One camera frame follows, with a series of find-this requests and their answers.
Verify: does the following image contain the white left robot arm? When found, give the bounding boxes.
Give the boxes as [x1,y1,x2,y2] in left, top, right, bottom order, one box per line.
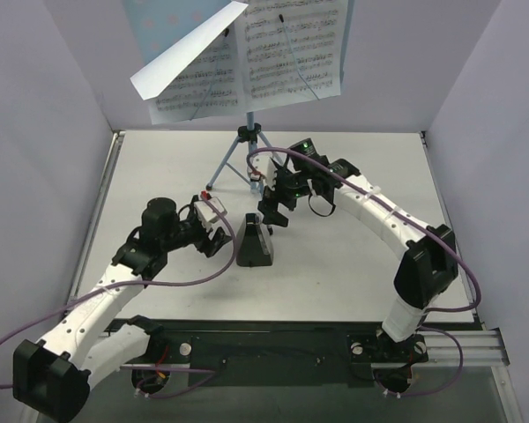
[12,193,236,422]

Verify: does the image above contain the light blue music stand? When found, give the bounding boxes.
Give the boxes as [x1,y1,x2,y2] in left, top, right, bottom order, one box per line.
[122,0,357,237]

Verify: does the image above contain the sheet music booklet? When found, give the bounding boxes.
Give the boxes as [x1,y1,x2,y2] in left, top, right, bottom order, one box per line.
[130,0,341,126]

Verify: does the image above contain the aluminium frame rail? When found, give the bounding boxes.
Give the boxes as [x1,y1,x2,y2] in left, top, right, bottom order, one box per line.
[422,329,510,367]

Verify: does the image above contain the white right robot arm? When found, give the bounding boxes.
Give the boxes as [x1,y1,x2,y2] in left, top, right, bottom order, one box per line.
[247,138,458,360]

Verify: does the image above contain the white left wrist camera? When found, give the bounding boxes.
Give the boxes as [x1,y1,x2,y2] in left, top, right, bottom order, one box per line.
[194,197,227,232]

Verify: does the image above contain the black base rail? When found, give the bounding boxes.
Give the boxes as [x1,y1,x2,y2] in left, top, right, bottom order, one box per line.
[105,316,486,389]

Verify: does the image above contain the black metronome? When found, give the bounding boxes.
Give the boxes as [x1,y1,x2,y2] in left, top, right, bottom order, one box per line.
[236,213,274,268]

